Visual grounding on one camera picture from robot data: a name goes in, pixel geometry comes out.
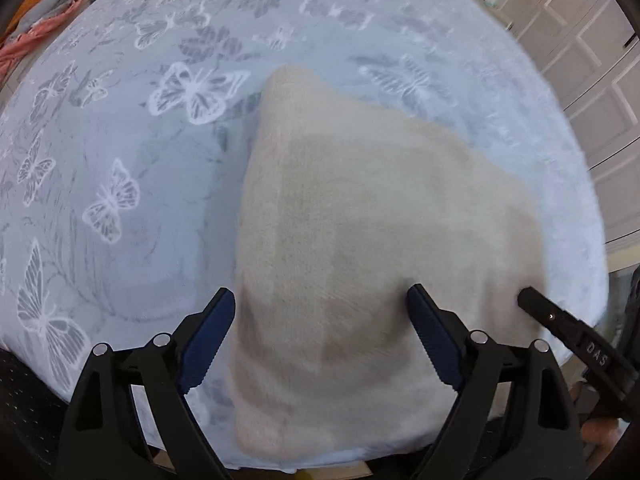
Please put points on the white wardrobe doors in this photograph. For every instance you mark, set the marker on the white wardrobe doors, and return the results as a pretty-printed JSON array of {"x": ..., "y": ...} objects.
[{"x": 589, "y": 53}]

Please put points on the pink clothing item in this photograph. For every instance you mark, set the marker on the pink clothing item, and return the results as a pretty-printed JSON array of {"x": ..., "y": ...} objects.
[{"x": 17, "y": 46}]

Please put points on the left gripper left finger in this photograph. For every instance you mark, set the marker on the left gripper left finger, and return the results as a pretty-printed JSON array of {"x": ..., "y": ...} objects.
[{"x": 199, "y": 337}]

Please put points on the grey clothing item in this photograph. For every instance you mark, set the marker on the grey clothing item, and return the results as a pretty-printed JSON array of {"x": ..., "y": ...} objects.
[{"x": 40, "y": 11}]

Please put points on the cream fleece garment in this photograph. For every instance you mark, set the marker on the cream fleece garment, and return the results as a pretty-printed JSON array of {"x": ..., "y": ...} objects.
[{"x": 345, "y": 206}]

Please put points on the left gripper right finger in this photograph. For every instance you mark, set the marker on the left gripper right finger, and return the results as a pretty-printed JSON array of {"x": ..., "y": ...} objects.
[{"x": 442, "y": 335}]

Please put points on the blue butterfly duvet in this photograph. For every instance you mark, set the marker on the blue butterfly duvet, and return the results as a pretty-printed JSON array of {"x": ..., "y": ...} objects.
[{"x": 124, "y": 148}]

